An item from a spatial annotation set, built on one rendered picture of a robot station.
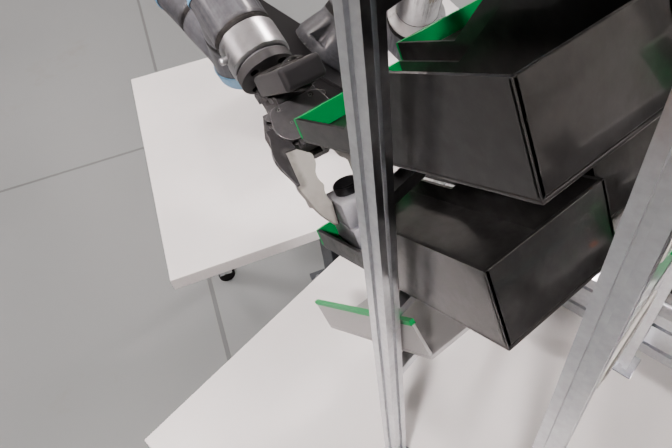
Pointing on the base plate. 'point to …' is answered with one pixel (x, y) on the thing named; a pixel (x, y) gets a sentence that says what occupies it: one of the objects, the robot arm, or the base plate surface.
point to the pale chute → (421, 336)
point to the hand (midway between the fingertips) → (354, 199)
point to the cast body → (346, 210)
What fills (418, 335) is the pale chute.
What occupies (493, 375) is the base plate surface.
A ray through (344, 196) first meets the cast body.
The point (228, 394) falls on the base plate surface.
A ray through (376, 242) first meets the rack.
